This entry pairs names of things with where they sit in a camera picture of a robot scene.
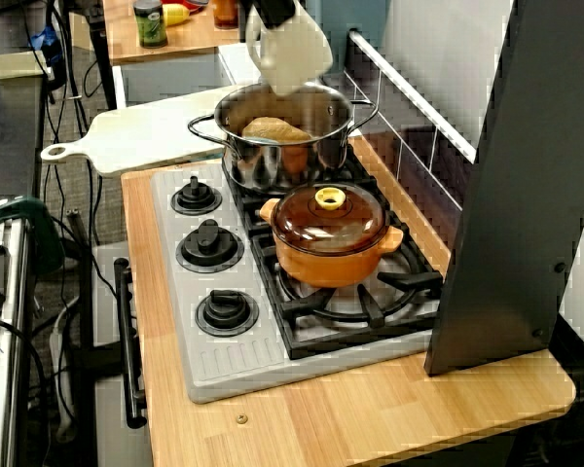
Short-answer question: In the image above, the wooden side table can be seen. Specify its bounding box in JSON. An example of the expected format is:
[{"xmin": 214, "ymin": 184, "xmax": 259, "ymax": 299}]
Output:
[{"xmin": 90, "ymin": 0, "xmax": 242, "ymax": 111}]

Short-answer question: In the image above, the stainless steel pot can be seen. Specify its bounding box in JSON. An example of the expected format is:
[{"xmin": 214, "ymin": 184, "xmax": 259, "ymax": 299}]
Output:
[{"xmin": 188, "ymin": 80, "xmax": 380, "ymax": 192}]

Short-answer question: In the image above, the black electronics box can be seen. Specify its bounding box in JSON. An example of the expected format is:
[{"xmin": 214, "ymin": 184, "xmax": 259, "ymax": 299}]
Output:
[{"xmin": 547, "ymin": 310, "xmax": 584, "ymax": 439}]

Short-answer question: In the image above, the tan toy bread loaf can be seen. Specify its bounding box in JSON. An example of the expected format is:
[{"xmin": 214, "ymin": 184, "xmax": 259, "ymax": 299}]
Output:
[{"xmin": 241, "ymin": 115, "xmax": 316, "ymax": 144}]

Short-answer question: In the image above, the dark grey hood side panel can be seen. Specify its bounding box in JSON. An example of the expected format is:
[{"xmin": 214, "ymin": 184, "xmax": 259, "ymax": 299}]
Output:
[{"xmin": 423, "ymin": 0, "xmax": 584, "ymax": 377}]

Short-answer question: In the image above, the cream plastic detergent bottle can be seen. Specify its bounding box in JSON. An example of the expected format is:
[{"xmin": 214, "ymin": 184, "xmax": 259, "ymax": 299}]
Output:
[{"xmin": 244, "ymin": 0, "xmax": 335, "ymax": 97}]

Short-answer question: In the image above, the black burner grate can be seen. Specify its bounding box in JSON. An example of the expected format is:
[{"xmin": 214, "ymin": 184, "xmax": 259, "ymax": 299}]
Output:
[
  {"xmin": 248, "ymin": 221, "xmax": 444, "ymax": 361},
  {"xmin": 220, "ymin": 150, "xmax": 378, "ymax": 234}
]

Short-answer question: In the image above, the white toy sink unit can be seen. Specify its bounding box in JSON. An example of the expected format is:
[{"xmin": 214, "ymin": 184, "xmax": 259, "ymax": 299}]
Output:
[{"xmin": 112, "ymin": 38, "xmax": 332, "ymax": 107}]

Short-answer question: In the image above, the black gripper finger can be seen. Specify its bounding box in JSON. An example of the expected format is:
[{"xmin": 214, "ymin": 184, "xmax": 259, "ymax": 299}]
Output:
[{"xmin": 253, "ymin": 0, "xmax": 298, "ymax": 29}]

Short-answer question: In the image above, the black cable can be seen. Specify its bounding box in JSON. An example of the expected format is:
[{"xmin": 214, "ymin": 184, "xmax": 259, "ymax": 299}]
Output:
[{"xmin": 0, "ymin": 316, "xmax": 53, "ymax": 458}]

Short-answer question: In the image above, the black stove knob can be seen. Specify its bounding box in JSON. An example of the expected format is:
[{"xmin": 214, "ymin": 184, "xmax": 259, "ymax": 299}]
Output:
[
  {"xmin": 175, "ymin": 218, "xmax": 245, "ymax": 273},
  {"xmin": 195, "ymin": 289, "xmax": 260, "ymax": 338},
  {"xmin": 169, "ymin": 175, "xmax": 223, "ymax": 216}
]

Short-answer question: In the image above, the cream flat box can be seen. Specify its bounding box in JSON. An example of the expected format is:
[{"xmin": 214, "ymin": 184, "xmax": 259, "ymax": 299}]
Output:
[{"xmin": 0, "ymin": 48, "xmax": 50, "ymax": 79}]

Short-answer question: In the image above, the grey stove top panel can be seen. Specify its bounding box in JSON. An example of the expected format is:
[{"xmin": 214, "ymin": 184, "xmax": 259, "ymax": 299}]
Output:
[{"xmin": 149, "ymin": 162, "xmax": 438, "ymax": 405}]

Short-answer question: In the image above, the green labelled can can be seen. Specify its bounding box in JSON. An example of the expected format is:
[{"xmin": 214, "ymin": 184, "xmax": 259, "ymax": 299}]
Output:
[{"xmin": 132, "ymin": 0, "xmax": 169, "ymax": 49}]

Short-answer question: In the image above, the green clamp tool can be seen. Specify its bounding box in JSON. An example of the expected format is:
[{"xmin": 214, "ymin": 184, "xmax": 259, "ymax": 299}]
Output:
[{"xmin": 0, "ymin": 196, "xmax": 67, "ymax": 274}]

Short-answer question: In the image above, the light wooden cutting board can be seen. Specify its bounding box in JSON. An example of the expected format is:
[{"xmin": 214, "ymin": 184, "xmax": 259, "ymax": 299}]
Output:
[{"xmin": 39, "ymin": 85, "xmax": 238, "ymax": 177}]

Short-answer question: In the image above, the teal blue box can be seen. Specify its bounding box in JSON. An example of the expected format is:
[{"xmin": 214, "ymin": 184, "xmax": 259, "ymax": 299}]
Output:
[{"xmin": 301, "ymin": 0, "xmax": 388, "ymax": 75}]

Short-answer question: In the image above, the black oven door handle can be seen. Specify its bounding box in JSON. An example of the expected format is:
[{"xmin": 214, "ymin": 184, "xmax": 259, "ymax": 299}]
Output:
[{"xmin": 113, "ymin": 257, "xmax": 148, "ymax": 429}]

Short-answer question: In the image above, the brown lid with yellow knob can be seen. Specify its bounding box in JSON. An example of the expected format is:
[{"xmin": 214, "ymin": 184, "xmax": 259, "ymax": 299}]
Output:
[{"xmin": 270, "ymin": 184, "xmax": 389, "ymax": 255}]

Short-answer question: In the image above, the orange toy pot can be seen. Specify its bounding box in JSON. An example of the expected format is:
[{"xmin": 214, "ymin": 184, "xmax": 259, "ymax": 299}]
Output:
[{"xmin": 258, "ymin": 197, "xmax": 404, "ymax": 288}]

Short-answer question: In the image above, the silver metal frame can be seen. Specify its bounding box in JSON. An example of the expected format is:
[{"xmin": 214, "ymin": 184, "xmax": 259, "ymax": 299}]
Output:
[{"xmin": 0, "ymin": 194, "xmax": 33, "ymax": 458}]

